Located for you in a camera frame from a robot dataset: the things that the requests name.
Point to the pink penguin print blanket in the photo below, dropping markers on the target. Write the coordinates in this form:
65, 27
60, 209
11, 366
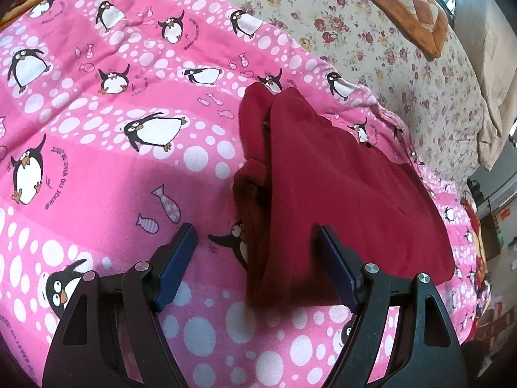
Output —
101, 149

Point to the orange quilted mat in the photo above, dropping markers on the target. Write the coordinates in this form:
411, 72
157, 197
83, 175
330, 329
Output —
420, 20

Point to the dark red garment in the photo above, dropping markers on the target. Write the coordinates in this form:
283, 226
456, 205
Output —
343, 194

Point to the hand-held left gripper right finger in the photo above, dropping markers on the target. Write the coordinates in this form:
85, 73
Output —
341, 270

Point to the floral bed sheet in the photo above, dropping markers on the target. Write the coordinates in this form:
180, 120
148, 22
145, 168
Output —
343, 20

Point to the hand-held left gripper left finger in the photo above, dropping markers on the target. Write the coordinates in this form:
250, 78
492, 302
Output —
177, 266

